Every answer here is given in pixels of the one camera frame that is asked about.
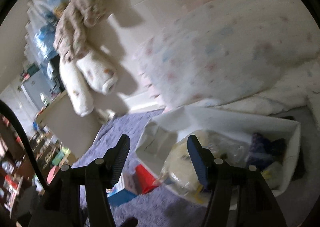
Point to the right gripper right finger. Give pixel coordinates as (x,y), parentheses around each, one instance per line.
(214,177)

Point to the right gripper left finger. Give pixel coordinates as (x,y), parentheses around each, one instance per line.
(102,174)

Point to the blue milk carton box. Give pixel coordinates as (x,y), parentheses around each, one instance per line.
(123,191)

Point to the cheese cake plastic package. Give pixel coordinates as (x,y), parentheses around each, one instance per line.
(179,174)

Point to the red snack packet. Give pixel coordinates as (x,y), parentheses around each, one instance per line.
(146,180)

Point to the pink plastic stool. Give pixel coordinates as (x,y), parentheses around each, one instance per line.
(53,171)

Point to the beige bedside cabinet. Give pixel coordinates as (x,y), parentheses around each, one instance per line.
(75,132)

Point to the brown wooden shelf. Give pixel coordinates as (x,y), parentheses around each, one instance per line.
(15,167)

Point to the cream fleece pajamas hanging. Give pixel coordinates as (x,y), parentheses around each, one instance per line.
(83,68)

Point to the floral white pillow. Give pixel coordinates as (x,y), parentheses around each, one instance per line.
(226,50)

